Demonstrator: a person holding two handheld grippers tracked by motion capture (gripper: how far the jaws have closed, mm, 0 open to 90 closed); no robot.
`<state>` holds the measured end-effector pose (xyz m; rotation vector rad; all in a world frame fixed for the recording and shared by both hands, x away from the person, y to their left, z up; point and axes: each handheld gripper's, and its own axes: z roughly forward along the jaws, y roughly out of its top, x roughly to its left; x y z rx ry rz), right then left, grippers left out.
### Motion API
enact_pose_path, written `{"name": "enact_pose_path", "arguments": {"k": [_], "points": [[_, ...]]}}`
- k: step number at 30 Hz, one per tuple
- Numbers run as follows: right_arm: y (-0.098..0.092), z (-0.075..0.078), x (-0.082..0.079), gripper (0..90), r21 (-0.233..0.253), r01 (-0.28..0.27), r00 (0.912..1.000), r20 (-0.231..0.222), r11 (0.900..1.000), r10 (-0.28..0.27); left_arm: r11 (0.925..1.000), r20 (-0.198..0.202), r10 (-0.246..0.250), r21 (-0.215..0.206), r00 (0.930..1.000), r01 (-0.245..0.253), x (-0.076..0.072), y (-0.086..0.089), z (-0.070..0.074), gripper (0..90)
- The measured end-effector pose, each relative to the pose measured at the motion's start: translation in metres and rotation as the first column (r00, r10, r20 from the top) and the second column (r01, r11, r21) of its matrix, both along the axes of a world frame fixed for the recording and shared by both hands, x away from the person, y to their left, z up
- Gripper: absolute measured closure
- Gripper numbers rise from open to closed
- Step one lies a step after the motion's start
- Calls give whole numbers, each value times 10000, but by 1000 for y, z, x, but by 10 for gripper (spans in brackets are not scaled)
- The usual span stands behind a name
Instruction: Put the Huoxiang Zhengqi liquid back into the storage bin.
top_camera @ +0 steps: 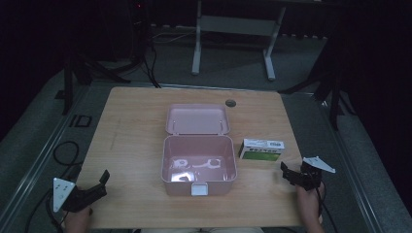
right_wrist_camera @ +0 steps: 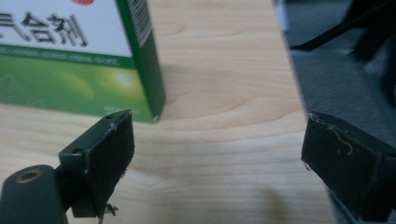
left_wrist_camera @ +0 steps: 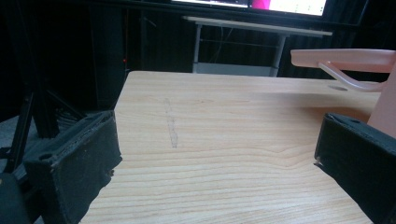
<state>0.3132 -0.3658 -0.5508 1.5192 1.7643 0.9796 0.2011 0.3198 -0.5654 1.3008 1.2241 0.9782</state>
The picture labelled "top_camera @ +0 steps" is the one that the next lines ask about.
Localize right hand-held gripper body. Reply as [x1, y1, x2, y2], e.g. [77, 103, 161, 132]
[291, 155, 336, 192]

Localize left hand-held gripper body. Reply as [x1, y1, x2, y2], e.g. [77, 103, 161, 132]
[52, 177, 108, 214]

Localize white and green medicine box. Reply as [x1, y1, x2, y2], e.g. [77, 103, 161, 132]
[238, 138, 287, 162]

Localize pink plastic lidded box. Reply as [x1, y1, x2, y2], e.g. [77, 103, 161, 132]
[160, 103, 238, 197]

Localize person's left hand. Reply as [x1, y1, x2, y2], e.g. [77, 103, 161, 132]
[63, 207, 94, 233]

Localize person's right hand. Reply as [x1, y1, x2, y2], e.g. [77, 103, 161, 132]
[295, 182, 326, 225]

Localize black floor socket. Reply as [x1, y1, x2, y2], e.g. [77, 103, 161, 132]
[68, 114, 93, 128]

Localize black metal stand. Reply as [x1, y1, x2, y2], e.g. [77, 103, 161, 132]
[279, 28, 356, 132]

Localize black tripod stand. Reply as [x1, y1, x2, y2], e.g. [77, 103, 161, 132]
[62, 0, 151, 117]

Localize left hand-held gripper cable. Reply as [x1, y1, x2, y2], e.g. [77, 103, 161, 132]
[24, 164, 82, 233]

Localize hand-held gripper cable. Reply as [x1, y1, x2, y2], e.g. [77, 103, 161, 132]
[24, 164, 82, 233]
[315, 183, 339, 233]

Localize right hand-held gripper cable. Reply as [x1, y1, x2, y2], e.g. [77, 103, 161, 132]
[315, 183, 339, 233]

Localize metal floor rail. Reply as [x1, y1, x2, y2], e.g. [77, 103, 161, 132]
[0, 84, 93, 224]
[312, 91, 385, 233]

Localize black looped floor cable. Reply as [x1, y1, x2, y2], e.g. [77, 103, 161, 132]
[52, 140, 83, 168]

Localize black floor cables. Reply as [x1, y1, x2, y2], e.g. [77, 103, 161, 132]
[141, 38, 162, 89]

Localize white metal desk frame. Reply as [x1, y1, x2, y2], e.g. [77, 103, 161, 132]
[190, 0, 288, 82]

